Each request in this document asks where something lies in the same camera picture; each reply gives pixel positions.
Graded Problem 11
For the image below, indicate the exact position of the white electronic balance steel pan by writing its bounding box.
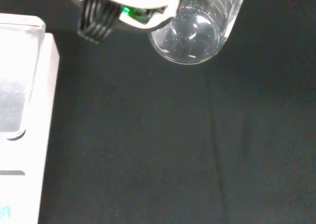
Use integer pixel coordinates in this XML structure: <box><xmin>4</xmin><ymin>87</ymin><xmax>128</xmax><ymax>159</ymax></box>
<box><xmin>0</xmin><ymin>15</ymin><xmax>60</xmax><ymax>224</ymax></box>

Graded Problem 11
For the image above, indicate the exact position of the black table cloth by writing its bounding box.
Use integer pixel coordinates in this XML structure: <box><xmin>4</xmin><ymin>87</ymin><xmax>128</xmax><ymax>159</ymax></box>
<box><xmin>0</xmin><ymin>0</ymin><xmax>316</xmax><ymax>224</ymax></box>

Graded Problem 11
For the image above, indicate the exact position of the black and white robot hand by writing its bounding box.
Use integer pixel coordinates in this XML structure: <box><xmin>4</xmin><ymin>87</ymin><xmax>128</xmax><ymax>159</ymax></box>
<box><xmin>61</xmin><ymin>0</ymin><xmax>205</xmax><ymax>45</ymax></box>

